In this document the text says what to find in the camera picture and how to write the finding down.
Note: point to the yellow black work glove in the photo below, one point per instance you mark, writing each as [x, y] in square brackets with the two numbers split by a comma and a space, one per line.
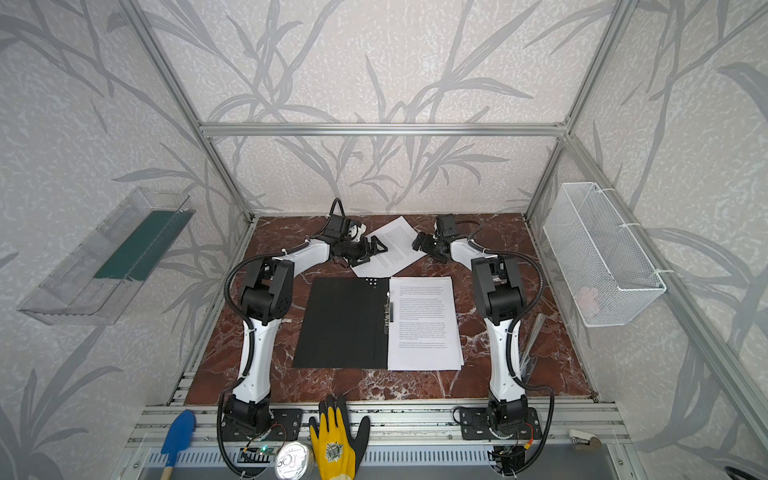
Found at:
[338, 454]

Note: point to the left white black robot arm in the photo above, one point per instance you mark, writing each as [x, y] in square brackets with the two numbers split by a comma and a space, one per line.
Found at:
[259, 290]

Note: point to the black folder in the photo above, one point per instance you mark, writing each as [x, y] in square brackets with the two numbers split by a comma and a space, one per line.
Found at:
[344, 325]

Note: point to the silver metal folder clip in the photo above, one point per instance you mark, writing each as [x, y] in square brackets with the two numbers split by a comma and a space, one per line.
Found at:
[389, 313]

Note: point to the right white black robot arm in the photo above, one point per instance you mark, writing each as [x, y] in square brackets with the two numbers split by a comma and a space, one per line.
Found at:
[507, 285]

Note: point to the printed paper back underneath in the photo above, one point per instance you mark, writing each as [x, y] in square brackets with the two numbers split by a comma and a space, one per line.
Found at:
[398, 236]

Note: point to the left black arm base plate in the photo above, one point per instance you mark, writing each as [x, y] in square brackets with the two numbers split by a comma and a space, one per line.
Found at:
[284, 425]

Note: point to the clear plastic tray green base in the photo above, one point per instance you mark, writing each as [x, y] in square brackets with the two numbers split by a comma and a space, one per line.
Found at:
[97, 281]

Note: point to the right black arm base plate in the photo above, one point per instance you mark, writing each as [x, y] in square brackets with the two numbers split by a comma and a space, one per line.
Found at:
[475, 425]

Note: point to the printed paper top back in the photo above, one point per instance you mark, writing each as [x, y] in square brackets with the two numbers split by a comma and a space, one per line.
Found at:
[423, 328]

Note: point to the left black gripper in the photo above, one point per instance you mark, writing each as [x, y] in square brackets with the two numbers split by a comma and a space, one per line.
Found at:
[361, 249]

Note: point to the white wire mesh basket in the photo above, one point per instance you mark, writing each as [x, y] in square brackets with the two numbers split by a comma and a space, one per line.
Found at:
[608, 274]

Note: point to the blue small shovel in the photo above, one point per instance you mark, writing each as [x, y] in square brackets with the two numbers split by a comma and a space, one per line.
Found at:
[177, 439]

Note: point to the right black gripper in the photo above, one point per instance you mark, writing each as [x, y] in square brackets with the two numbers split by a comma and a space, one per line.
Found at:
[432, 245]

